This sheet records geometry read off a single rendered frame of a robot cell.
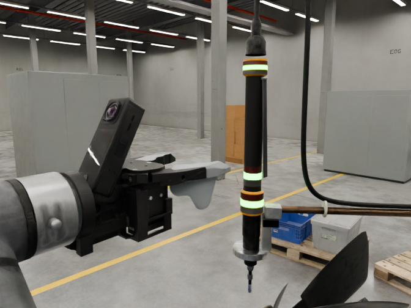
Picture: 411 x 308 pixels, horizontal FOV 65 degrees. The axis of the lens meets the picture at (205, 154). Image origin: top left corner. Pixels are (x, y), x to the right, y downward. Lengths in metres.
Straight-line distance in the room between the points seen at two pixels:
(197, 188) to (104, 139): 0.13
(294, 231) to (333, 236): 0.42
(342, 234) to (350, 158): 4.66
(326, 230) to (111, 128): 3.42
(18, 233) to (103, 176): 0.10
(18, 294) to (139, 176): 0.16
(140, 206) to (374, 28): 13.32
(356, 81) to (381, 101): 5.71
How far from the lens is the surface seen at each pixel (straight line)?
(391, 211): 0.68
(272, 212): 0.62
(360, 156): 8.07
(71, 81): 6.83
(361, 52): 13.57
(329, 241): 3.73
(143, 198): 0.37
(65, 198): 0.32
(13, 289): 0.28
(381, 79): 13.24
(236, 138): 9.03
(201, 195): 0.42
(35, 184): 0.33
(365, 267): 1.02
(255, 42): 0.59
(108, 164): 0.35
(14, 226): 0.31
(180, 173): 0.37
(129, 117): 0.37
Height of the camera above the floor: 1.75
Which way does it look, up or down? 10 degrees down
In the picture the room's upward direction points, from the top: straight up
